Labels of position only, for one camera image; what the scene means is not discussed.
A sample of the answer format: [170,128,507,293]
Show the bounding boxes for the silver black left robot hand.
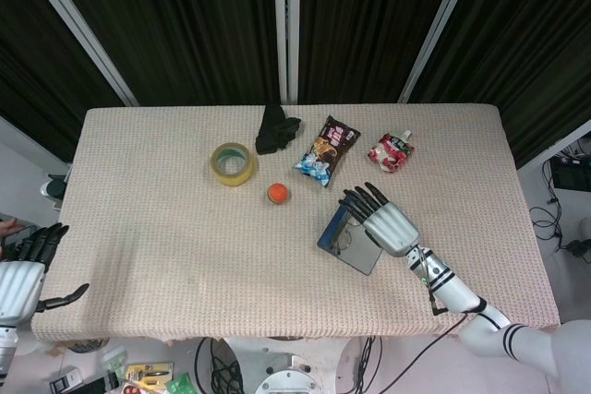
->
[0,222,90,326]

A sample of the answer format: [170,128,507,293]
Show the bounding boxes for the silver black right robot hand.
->
[338,181,420,258]

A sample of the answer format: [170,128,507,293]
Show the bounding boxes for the eyeglasses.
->
[328,222,367,256]

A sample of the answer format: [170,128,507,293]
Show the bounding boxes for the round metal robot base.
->
[253,338,324,394]

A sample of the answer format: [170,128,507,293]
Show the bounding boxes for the white handheld device with screen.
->
[49,365,80,394]

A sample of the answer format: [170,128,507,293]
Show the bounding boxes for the blue edged grey tray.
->
[317,202,387,277]

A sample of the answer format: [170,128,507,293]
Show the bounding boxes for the red white spout pouch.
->
[367,129,416,174]

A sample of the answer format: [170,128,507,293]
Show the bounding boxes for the white round dark-topped device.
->
[40,173,69,205]

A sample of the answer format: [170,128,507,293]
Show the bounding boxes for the brown blue snack bag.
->
[293,114,361,189]

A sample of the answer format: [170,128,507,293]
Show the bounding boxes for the orange ball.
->
[266,182,292,206]

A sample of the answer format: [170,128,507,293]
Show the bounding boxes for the clear plastic bag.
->
[102,345,128,373]

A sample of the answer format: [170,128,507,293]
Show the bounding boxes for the black fabric glove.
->
[254,104,304,156]

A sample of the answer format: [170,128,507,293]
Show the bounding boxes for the yellow tool package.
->
[124,363,175,390]

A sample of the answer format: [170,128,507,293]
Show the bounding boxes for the yellowish packing tape roll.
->
[211,141,256,187]

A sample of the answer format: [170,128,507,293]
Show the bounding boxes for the beige knitted tablecloth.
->
[30,104,562,344]

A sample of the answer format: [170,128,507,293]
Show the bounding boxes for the black electronic device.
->
[549,156,591,191]

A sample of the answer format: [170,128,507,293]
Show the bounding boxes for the green packet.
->
[165,371,193,394]

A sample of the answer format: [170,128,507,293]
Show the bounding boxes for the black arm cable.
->
[368,292,470,388]

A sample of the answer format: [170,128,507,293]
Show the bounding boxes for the black cables by base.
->
[344,336,384,394]

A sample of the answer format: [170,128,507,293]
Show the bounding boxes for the black floor cables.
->
[528,195,568,250]

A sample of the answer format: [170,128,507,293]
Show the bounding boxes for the white metal frame post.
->
[11,0,139,107]
[271,0,301,104]
[399,0,481,103]

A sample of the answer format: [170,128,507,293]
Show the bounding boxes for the black cable bundle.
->
[193,337,246,394]

